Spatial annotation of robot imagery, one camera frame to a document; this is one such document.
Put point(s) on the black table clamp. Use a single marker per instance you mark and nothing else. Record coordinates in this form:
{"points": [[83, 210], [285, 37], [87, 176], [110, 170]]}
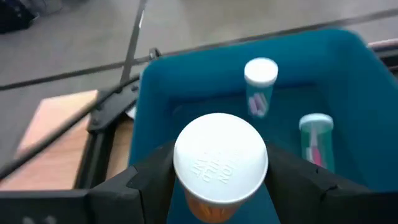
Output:
{"points": [[154, 53]]}

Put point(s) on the teal capsule pill bottle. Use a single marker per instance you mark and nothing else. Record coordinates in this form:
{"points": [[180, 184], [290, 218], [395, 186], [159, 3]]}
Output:
{"points": [[315, 130]]}

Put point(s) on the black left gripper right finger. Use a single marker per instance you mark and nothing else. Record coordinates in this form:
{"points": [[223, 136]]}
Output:
{"points": [[295, 186]]}

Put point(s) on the dark blue plastic bin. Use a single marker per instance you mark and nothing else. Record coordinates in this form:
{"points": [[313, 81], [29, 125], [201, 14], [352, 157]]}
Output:
{"points": [[192, 81]]}

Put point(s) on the black floor equipment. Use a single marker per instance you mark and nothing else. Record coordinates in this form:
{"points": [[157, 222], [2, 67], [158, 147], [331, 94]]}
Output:
{"points": [[14, 14]]}

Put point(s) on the large amber pill bottle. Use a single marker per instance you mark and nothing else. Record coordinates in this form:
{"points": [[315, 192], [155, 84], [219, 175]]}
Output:
{"points": [[219, 155]]}

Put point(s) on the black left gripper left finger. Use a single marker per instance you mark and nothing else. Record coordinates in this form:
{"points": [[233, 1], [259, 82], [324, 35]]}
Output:
{"points": [[146, 193]]}

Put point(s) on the clear bottle purple pills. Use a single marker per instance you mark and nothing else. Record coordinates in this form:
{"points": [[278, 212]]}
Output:
{"points": [[260, 74]]}

